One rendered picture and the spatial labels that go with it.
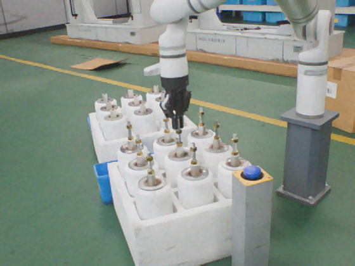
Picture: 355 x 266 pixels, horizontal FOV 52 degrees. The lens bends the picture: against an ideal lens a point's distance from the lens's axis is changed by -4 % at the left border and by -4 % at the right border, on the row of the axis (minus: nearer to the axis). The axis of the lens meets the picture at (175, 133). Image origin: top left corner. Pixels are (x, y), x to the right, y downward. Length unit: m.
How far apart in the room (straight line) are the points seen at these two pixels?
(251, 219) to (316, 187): 0.50
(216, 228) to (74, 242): 0.46
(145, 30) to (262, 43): 1.54
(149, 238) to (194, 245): 0.13
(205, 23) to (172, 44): 2.68
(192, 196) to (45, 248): 0.51
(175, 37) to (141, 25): 3.22
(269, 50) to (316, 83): 1.87
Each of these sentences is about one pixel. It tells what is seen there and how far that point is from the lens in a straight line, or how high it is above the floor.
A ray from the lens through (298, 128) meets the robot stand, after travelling 1.25.
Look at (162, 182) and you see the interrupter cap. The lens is 0.97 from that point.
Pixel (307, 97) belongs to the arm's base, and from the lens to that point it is 1.23.
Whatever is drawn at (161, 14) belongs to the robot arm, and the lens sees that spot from 0.95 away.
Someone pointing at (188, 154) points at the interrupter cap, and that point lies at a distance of 1.11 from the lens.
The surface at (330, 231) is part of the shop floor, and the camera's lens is 1.25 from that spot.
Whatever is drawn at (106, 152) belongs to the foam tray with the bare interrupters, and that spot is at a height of 0.15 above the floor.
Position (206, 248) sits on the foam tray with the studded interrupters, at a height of 0.05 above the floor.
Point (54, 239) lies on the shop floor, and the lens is 1.28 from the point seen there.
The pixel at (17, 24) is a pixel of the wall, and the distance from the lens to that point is 7.32.
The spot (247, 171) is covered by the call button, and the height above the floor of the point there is 0.33.
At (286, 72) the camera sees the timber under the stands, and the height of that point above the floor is 0.03.
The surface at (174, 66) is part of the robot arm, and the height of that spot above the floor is 0.53.
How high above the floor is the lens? 0.74
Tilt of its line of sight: 23 degrees down
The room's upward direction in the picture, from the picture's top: 4 degrees counter-clockwise
